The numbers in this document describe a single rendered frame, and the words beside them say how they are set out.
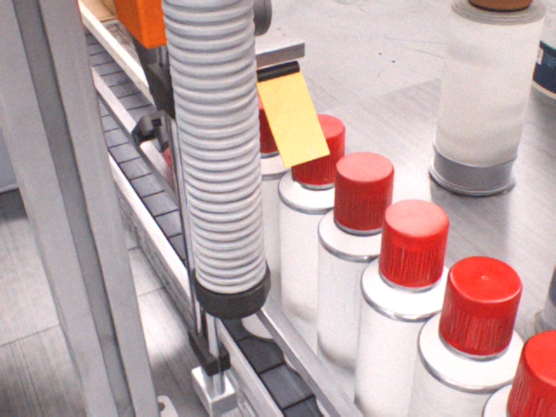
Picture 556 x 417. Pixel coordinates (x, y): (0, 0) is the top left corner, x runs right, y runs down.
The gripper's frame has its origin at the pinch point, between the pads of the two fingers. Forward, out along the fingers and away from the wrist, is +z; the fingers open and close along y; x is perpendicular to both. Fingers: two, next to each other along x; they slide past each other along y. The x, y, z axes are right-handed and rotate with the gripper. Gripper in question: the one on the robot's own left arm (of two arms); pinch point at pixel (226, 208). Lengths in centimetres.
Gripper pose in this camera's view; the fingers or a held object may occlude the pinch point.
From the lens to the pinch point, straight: 61.2
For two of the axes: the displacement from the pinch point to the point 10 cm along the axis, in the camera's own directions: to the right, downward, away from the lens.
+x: -3.4, 1.2, 9.3
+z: 3.3, 9.4, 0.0
